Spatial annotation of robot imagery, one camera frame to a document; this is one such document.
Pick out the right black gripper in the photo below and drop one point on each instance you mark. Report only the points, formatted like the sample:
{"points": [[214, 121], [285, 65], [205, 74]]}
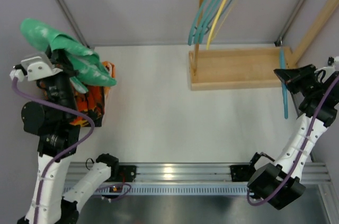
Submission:
{"points": [[302, 78]]}

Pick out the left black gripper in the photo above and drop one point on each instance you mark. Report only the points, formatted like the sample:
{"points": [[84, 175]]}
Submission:
{"points": [[60, 58]]}

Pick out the blue hanger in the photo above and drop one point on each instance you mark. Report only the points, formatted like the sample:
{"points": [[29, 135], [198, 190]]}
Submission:
{"points": [[282, 63]]}

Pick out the orange camouflage trousers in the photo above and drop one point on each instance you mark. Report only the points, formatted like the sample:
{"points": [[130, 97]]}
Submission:
{"points": [[92, 103]]}

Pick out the green trousers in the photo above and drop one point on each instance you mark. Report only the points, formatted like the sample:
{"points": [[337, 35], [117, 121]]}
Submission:
{"points": [[91, 72]]}

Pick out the yellow hanger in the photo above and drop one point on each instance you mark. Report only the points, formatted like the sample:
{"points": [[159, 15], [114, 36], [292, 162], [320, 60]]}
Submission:
{"points": [[223, 6]]}

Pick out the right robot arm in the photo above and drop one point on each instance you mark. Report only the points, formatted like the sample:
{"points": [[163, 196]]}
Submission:
{"points": [[279, 183]]}

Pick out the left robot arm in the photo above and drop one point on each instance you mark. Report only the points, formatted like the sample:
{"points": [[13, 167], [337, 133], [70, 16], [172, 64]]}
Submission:
{"points": [[52, 121]]}

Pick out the empty teal hanger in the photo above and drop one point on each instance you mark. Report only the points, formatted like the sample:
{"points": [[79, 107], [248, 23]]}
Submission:
{"points": [[201, 24], [214, 11]]}

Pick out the wooden clothes rack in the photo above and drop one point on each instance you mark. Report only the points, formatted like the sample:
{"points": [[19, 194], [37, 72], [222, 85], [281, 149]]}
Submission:
{"points": [[242, 68]]}

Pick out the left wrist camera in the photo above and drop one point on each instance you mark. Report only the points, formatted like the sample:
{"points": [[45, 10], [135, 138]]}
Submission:
{"points": [[34, 67]]}

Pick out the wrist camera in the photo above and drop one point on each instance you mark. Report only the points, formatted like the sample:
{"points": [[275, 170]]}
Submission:
{"points": [[329, 68], [34, 67]]}

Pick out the right aluminium frame post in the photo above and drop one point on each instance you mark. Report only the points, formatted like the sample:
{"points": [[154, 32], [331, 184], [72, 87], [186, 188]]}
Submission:
{"points": [[289, 22]]}

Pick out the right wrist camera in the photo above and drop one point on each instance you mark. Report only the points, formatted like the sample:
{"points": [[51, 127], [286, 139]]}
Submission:
{"points": [[329, 68]]}

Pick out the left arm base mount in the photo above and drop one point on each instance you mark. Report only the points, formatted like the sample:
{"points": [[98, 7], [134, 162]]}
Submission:
{"points": [[123, 174]]}

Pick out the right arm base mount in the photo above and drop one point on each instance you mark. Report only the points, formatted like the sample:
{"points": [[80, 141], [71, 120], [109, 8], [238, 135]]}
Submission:
{"points": [[241, 173]]}

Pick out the aluminium corner frame post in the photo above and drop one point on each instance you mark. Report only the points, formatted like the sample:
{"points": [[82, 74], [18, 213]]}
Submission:
{"points": [[72, 22]]}

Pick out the aluminium mounting rail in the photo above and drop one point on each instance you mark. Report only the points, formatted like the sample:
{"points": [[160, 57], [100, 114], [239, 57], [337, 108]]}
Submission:
{"points": [[313, 173]]}

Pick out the grey slotted cable duct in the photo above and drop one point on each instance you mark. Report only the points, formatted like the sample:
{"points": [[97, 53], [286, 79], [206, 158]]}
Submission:
{"points": [[176, 189]]}

